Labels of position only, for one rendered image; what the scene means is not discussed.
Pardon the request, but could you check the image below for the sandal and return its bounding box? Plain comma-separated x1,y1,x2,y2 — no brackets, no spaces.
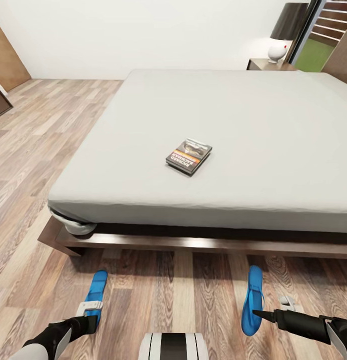
85,269,108,327
241,265,265,337

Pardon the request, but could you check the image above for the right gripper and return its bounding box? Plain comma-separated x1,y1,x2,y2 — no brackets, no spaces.
252,309,315,340

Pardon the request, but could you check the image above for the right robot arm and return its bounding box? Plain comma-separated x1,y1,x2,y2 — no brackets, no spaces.
252,295,347,360

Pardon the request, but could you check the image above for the hardback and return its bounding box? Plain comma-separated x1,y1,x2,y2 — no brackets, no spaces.
165,138,213,175

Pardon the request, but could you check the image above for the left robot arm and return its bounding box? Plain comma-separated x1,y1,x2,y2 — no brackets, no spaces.
7,300,104,360

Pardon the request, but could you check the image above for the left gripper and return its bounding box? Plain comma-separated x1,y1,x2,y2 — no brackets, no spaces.
70,315,98,340

